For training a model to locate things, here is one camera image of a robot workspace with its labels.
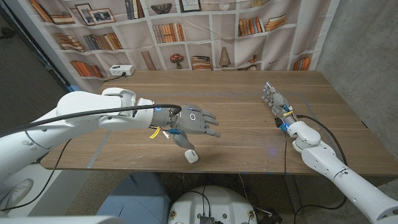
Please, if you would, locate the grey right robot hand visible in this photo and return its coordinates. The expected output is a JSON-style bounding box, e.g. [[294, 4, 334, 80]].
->
[[261, 81, 298, 128]]

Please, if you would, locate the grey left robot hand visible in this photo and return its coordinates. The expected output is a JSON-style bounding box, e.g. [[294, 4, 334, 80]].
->
[[152, 104, 221, 151]]

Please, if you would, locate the white AirPods case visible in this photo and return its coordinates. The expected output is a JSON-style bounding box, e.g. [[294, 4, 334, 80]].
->
[[184, 149, 200, 165]]

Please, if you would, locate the white power strip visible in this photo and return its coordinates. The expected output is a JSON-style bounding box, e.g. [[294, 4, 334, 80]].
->
[[109, 64, 136, 77]]

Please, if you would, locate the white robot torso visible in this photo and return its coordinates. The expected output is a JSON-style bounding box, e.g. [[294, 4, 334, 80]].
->
[[167, 185, 258, 224]]

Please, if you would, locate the grey table leg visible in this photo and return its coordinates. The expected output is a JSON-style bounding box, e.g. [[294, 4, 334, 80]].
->
[[284, 174, 304, 214]]

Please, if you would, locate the printed bookshelf backdrop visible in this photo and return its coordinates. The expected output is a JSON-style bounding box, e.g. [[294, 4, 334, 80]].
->
[[4, 0, 341, 99]]

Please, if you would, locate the black torso electronics module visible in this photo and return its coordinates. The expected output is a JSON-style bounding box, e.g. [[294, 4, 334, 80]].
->
[[198, 214, 223, 224]]

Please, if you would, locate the black power adapter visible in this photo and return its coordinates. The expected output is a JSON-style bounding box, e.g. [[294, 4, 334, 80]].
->
[[259, 208, 284, 224]]

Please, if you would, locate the dark grey partition panel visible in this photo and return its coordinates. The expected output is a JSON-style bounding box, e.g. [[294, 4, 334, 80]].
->
[[0, 6, 78, 138]]

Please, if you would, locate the white shoe of person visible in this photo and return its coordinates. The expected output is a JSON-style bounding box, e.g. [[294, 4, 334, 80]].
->
[[0, 178, 34, 212]]

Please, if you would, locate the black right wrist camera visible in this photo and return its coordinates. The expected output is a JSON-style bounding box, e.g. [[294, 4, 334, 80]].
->
[[274, 116, 287, 133]]

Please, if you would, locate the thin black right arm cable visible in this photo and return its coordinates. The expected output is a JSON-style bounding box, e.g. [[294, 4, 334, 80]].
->
[[282, 133, 289, 175]]

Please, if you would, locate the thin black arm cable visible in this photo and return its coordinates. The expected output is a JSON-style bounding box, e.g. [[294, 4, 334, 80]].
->
[[0, 138, 73, 212], [282, 133, 289, 175]]

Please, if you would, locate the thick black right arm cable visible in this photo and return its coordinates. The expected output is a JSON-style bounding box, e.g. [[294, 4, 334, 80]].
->
[[297, 114, 348, 224]]

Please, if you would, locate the black power strip cord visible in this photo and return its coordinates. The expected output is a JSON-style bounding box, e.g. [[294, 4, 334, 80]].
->
[[102, 72, 127, 84]]

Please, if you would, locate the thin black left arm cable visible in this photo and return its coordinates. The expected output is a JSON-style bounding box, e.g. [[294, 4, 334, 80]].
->
[[0, 138, 73, 212]]

